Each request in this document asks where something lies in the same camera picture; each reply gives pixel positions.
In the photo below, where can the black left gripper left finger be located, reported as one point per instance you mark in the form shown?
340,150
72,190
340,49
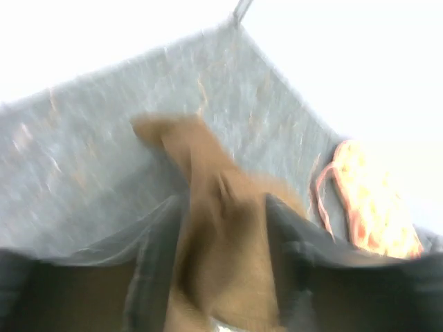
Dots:
121,283

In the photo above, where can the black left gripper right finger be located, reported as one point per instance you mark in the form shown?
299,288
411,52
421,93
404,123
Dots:
327,285

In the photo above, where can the brown cloth napkin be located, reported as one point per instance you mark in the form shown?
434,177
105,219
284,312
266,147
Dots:
222,266

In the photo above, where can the floral pink hat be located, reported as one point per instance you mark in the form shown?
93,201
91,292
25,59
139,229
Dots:
377,219

